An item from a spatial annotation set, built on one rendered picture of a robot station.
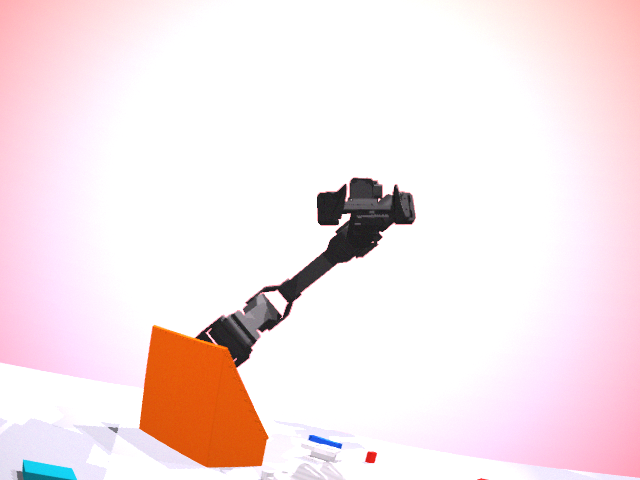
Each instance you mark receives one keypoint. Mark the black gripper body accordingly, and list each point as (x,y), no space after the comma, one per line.
(365,214)

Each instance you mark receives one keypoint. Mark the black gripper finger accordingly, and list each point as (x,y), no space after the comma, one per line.
(334,202)
(400,202)

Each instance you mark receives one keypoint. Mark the teal rectangular block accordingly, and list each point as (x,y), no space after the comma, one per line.
(40,471)

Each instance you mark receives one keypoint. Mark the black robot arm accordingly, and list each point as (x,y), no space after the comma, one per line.
(238,332)

